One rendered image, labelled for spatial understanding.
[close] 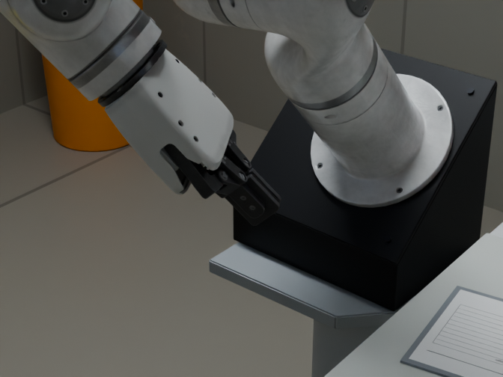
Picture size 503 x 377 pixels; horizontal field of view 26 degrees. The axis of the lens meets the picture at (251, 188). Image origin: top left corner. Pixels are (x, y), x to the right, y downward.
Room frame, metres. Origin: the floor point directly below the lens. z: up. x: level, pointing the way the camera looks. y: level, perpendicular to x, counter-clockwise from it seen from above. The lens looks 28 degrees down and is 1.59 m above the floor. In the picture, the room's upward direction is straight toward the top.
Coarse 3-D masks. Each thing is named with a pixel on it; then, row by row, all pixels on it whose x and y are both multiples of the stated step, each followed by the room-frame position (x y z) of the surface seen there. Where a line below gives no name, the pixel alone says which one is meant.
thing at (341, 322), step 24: (216, 264) 1.23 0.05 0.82; (240, 264) 1.23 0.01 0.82; (264, 264) 1.23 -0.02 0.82; (288, 264) 1.23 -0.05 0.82; (264, 288) 1.18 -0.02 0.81; (288, 288) 1.17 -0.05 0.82; (312, 288) 1.17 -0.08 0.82; (336, 288) 1.17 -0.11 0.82; (312, 312) 1.13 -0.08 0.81; (336, 312) 1.12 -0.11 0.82; (360, 312) 1.12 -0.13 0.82; (384, 312) 1.12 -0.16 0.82; (336, 336) 1.20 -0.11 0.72; (360, 336) 1.19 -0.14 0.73; (312, 360) 1.26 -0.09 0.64; (336, 360) 1.20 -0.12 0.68
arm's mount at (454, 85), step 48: (480, 96) 1.26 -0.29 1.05; (288, 144) 1.32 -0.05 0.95; (480, 144) 1.25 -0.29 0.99; (288, 192) 1.26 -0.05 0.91; (432, 192) 1.17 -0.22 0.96; (480, 192) 1.26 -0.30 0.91; (240, 240) 1.28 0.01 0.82; (288, 240) 1.23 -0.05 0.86; (336, 240) 1.18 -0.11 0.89; (384, 240) 1.15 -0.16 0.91; (432, 240) 1.18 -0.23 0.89; (384, 288) 1.13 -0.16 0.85
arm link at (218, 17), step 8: (176, 0) 1.09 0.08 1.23; (184, 0) 1.08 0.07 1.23; (192, 0) 1.07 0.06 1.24; (200, 0) 1.06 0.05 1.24; (208, 0) 1.05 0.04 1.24; (216, 0) 1.05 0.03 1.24; (184, 8) 1.09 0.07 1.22; (192, 8) 1.08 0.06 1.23; (200, 8) 1.07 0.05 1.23; (208, 8) 1.06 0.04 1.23; (216, 8) 1.05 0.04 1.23; (200, 16) 1.08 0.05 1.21; (208, 16) 1.07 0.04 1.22; (216, 16) 1.06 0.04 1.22; (224, 16) 1.06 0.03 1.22; (224, 24) 1.08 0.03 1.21; (232, 24) 1.06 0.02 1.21
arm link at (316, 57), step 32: (224, 0) 1.04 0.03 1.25; (256, 0) 1.02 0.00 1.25; (288, 0) 1.00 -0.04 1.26; (320, 0) 0.99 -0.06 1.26; (352, 0) 0.99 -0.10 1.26; (288, 32) 1.02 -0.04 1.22; (320, 32) 1.00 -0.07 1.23; (352, 32) 1.01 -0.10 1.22; (288, 64) 1.10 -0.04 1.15; (320, 64) 1.04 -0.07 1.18; (352, 64) 1.10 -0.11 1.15; (288, 96) 1.14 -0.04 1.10; (320, 96) 1.11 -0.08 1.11; (352, 96) 1.12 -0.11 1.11
